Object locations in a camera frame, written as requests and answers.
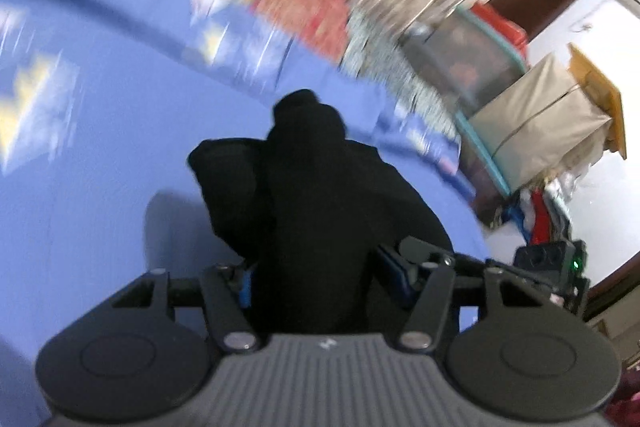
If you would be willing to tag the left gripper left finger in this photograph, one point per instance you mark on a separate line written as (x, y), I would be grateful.
(226, 324)

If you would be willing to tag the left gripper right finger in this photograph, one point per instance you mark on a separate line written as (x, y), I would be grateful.
(433, 284)

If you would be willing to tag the black pants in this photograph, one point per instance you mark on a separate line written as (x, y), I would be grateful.
(306, 209)

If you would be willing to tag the beige fabric storage bag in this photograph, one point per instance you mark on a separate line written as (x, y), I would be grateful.
(541, 125)

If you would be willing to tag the teal rimmed storage box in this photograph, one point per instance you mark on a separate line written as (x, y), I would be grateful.
(470, 58)

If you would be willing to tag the blue patterned bed sheet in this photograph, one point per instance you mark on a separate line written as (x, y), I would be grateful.
(101, 103)

